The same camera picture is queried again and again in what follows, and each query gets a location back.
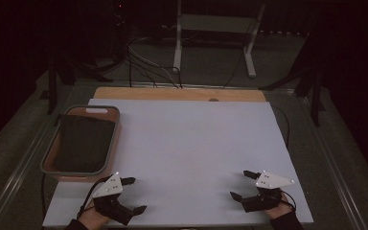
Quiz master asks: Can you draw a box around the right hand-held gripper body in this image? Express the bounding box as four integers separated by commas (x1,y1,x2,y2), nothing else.
241,170,295,214

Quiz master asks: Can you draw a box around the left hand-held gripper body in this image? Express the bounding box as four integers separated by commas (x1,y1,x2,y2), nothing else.
91,172,135,226

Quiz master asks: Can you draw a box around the person's right hand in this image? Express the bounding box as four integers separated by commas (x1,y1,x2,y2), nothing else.
264,193,294,220

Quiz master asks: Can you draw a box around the person's left hand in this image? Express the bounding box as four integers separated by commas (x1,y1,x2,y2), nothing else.
77,198,112,230

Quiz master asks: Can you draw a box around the dark cloth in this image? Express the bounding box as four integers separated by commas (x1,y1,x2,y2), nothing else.
53,113,116,173

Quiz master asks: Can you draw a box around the white board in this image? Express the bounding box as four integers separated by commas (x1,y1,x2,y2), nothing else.
42,98,314,228

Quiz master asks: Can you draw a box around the brown basket with grey rim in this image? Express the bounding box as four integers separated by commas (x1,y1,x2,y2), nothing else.
40,104,122,183

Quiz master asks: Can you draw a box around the wooden table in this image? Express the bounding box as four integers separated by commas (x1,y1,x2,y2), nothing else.
92,86,267,104

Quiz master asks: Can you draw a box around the black stand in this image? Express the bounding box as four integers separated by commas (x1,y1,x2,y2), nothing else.
39,56,115,116
258,61,328,127

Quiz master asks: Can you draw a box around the white metal stand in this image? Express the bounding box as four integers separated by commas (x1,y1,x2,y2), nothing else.
172,0,266,80

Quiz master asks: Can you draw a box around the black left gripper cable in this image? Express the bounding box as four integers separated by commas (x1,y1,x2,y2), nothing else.
76,173,113,221

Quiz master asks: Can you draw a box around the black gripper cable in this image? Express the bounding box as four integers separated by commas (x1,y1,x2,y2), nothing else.
76,173,113,221
276,189,298,213

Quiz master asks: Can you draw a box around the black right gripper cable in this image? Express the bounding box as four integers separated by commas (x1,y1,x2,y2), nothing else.
276,189,298,213

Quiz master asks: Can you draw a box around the black cable beside table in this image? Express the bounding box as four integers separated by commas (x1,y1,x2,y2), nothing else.
270,104,291,150

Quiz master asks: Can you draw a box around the metal floor rail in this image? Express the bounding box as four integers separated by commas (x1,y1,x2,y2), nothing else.
0,83,75,230
295,94,368,230

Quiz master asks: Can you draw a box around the thin black floor cable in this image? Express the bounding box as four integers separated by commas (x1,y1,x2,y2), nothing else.
221,47,247,90

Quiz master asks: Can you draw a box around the bundle of floor cables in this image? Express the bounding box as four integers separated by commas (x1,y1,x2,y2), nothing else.
126,36,184,89

